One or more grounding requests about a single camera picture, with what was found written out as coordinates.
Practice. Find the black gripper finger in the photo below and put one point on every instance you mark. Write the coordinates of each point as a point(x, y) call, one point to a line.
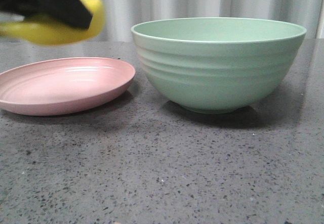
point(71, 12)

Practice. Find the yellow banana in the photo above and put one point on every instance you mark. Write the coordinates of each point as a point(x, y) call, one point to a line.
point(45, 30)

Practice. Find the pink plate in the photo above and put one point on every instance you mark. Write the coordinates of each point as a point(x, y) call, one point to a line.
point(64, 86)

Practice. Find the green ribbed bowl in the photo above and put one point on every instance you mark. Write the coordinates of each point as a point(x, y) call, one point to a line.
point(215, 65)

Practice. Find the white pleated curtain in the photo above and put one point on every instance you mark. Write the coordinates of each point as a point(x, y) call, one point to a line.
point(121, 15)

